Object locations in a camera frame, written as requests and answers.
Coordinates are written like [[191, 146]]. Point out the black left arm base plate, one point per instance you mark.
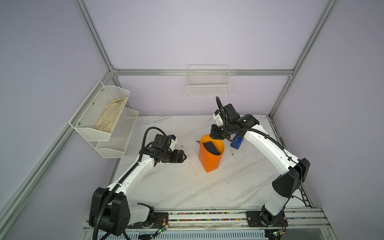
[[155, 221]]

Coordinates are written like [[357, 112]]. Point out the white mesh shelf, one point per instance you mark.
[[121, 135], [84, 123]]

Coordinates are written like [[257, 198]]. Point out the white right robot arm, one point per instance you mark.
[[292, 170]]

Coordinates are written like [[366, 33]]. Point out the white mesh lower shelf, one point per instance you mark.
[[121, 135]]

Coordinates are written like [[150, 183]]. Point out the orange wrapping paper sheet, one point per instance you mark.
[[210, 162]]

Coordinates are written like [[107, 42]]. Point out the beige cloth in shelf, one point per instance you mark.
[[110, 115]]

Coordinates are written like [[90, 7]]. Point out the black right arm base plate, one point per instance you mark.
[[265, 219]]

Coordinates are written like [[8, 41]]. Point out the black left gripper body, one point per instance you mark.
[[169, 156]]

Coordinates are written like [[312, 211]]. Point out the white wire wall basket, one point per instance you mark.
[[208, 80]]

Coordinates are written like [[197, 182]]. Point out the blue tape dispenser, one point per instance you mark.
[[237, 141]]

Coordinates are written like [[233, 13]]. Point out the aluminium front rail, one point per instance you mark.
[[221, 219]]

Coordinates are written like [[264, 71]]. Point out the dark navy gift box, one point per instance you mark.
[[211, 148]]

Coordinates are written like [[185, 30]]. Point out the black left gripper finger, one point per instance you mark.
[[179, 161], [180, 154]]

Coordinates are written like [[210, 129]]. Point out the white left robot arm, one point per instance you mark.
[[110, 210]]

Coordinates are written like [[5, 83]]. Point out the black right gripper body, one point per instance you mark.
[[218, 132]]

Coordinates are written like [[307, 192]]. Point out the white mesh upper shelf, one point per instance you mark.
[[84, 123]]

